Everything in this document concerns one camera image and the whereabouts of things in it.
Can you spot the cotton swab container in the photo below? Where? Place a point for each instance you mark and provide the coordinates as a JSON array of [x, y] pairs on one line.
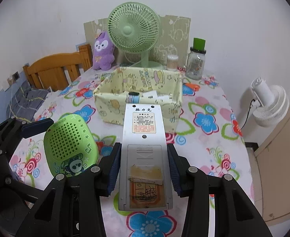
[[172, 63]]

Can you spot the purple plush toy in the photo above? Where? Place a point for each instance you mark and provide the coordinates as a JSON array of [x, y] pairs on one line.
[[103, 54]]

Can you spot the wooden chair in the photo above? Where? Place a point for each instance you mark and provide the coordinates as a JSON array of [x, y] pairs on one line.
[[48, 69]]

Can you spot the wall outlet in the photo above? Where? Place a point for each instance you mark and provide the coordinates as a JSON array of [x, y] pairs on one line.
[[16, 75]]

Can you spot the green perforated speaker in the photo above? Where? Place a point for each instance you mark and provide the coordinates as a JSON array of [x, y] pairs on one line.
[[68, 140]]

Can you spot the grey plaid blanket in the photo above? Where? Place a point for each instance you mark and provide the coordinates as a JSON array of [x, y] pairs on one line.
[[24, 101]]

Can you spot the light blue card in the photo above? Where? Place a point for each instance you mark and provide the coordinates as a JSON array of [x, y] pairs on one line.
[[79, 45]]

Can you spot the glass jar with green lid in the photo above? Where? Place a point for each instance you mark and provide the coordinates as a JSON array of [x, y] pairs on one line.
[[195, 64]]

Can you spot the beige patterned board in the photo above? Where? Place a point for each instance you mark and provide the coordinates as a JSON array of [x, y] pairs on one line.
[[177, 34]]

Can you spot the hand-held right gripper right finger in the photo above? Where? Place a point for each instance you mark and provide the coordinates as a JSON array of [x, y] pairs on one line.
[[174, 172]]

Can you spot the grey remote control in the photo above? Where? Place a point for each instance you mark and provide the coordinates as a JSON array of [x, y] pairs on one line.
[[145, 133]]

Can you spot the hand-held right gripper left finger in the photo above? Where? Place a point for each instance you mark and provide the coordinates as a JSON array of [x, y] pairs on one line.
[[114, 170]]

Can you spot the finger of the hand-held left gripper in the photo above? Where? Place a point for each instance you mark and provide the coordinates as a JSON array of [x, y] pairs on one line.
[[19, 186], [36, 127]]

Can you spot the white standing fan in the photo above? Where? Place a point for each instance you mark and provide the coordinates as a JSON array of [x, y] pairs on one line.
[[270, 103]]

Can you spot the yellow cartoon printed box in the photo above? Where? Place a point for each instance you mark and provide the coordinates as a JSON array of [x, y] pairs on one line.
[[110, 108]]

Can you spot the beige door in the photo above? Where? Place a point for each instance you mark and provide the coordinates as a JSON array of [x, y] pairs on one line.
[[283, 165]]

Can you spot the green desk fan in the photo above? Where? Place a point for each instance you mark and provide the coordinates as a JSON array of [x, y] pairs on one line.
[[127, 29]]

